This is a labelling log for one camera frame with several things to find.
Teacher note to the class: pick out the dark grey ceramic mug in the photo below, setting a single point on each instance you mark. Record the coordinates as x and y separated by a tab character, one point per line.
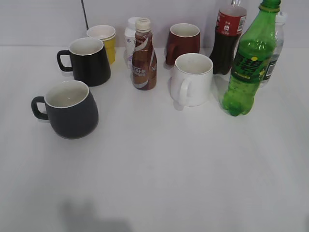
69	107

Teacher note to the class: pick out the green soda bottle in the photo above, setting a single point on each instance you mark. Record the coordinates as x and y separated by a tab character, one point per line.
253	55

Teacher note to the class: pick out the yellow paper cup stack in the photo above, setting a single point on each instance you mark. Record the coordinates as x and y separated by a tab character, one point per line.
106	34

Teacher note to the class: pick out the brown Nescafe coffee bottle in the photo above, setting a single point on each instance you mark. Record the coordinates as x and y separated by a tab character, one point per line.
144	60

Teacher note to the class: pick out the white ceramic mug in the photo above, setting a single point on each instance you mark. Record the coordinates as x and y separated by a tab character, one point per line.
191	78

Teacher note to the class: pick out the white yogurt drink bottle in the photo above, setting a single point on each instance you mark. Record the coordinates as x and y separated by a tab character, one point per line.
130	40

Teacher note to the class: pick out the black ceramic mug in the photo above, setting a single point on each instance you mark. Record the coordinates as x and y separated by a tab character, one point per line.
87	59

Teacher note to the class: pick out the dark red ceramic mug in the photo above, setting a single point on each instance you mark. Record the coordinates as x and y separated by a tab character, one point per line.
183	38

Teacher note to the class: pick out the cola bottle red label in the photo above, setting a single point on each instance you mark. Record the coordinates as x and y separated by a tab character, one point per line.
228	30

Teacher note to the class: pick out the clear water bottle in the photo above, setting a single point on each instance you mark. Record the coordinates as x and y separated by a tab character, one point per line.
279	35

